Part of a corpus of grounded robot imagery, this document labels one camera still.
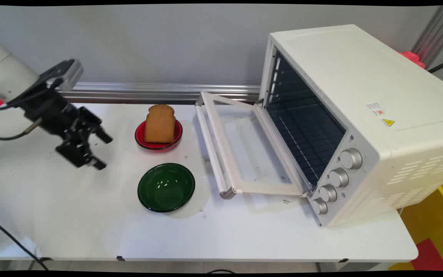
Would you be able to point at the brown bread slice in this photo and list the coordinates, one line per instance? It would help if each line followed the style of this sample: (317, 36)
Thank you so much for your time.
(160, 125)

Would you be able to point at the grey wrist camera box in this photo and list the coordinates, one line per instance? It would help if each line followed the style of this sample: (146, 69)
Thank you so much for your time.
(71, 75)

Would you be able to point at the red plastic bracket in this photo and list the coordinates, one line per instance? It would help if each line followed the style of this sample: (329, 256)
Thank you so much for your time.
(412, 58)

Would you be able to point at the metal oven rack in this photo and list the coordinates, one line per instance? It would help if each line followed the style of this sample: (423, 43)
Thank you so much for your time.
(306, 138)

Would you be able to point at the white label sticker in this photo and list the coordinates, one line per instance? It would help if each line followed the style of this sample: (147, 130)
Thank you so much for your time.
(375, 108)

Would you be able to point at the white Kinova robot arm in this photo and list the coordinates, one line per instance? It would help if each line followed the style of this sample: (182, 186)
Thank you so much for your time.
(6, 73)

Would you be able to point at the silver oven knob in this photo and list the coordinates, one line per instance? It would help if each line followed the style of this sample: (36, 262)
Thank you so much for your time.
(319, 206)
(351, 158)
(338, 177)
(328, 193)

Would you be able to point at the red bowl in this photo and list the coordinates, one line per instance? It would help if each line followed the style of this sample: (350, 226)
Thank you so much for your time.
(140, 137)

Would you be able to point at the red floor mat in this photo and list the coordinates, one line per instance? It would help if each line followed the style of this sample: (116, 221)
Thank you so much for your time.
(429, 256)

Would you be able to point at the yellow floor mat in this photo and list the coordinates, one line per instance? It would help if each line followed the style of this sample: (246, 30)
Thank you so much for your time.
(429, 219)

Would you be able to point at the aluminium post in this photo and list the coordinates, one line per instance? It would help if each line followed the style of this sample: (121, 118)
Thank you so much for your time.
(437, 34)

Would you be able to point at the aluminium rail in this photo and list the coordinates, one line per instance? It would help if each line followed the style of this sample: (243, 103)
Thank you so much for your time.
(160, 91)

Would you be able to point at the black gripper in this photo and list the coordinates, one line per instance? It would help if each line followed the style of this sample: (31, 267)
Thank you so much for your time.
(52, 111)

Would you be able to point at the white glass oven door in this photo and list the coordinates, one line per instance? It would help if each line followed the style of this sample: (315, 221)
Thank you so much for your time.
(252, 154)

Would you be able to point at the white toaster oven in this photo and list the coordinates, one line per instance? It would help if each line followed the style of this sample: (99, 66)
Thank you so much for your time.
(360, 77)

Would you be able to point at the green bowl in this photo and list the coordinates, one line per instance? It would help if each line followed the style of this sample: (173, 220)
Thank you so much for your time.
(165, 188)

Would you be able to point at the yellow warning sticker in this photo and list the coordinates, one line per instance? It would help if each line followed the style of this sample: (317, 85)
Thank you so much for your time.
(388, 122)

